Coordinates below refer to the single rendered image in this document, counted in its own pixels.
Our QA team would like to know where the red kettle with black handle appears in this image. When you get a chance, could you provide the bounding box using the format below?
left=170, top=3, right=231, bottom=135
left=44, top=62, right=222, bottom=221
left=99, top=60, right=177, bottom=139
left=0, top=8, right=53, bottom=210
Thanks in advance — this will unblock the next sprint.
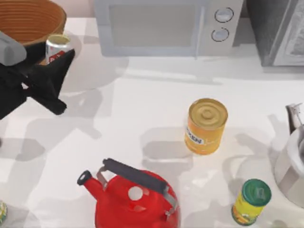
left=76, top=157, right=181, bottom=228

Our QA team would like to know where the small yellow green container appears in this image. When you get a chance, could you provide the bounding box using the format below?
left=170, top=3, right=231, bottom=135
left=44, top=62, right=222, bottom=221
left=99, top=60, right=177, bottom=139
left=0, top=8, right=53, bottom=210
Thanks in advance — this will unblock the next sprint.
left=0, top=200, right=9, bottom=221

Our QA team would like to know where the yellow can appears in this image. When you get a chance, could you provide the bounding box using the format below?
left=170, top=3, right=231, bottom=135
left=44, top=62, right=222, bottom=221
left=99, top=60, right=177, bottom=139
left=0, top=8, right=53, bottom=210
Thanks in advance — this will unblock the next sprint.
left=183, top=98, right=229, bottom=156

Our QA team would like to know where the microwave door handle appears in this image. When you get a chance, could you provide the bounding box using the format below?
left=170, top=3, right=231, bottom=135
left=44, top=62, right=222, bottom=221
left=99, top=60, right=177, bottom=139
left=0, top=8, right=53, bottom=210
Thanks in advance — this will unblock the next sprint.
left=194, top=5, right=206, bottom=60

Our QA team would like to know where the brown woven basket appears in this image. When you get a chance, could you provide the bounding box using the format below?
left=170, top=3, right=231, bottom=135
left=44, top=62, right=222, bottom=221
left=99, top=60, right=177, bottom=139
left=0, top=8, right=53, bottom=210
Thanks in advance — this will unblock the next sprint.
left=0, top=0, right=67, bottom=66

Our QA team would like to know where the pale microwave oven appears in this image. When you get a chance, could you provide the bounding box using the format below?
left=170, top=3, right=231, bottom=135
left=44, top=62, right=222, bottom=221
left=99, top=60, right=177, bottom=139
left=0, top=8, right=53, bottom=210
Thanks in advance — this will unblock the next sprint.
left=92, top=0, right=245, bottom=60

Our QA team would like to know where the microwave door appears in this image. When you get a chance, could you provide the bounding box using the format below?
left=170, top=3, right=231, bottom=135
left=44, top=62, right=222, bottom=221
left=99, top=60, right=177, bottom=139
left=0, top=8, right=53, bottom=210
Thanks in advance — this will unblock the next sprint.
left=93, top=0, right=206, bottom=60

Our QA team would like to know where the microwave knob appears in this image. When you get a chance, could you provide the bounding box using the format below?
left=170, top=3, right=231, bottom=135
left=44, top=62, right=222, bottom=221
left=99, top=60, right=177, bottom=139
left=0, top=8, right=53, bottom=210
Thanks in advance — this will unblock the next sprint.
left=210, top=27, right=230, bottom=43
left=214, top=6, right=235, bottom=22

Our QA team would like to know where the yellow jar with green lid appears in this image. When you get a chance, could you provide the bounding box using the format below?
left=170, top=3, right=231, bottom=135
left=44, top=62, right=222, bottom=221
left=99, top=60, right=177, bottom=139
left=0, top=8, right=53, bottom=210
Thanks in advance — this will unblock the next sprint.
left=231, top=178, right=272, bottom=226

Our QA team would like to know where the red and white can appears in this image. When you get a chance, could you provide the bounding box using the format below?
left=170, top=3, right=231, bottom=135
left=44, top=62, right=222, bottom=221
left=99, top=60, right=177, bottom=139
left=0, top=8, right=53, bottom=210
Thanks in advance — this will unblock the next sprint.
left=45, top=34, right=72, bottom=66

